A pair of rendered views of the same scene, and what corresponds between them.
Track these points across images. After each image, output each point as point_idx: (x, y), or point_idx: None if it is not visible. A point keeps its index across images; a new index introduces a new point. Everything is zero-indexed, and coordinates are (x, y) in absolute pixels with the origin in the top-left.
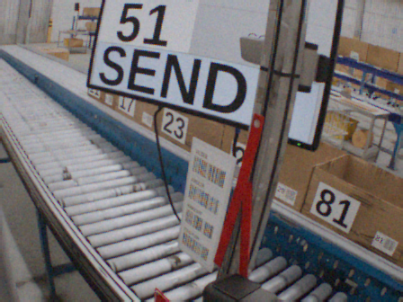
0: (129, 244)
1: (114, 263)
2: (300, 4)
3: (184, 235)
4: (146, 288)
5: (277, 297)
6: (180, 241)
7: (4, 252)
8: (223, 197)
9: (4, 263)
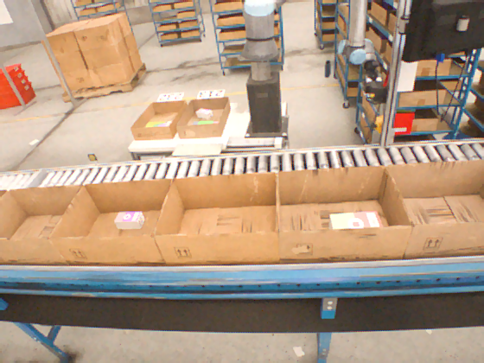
0: (483, 154)
1: (463, 144)
2: (398, 3)
3: (410, 84)
4: (442, 148)
5: (370, 85)
6: (411, 87)
7: (355, 23)
8: (401, 64)
9: (354, 24)
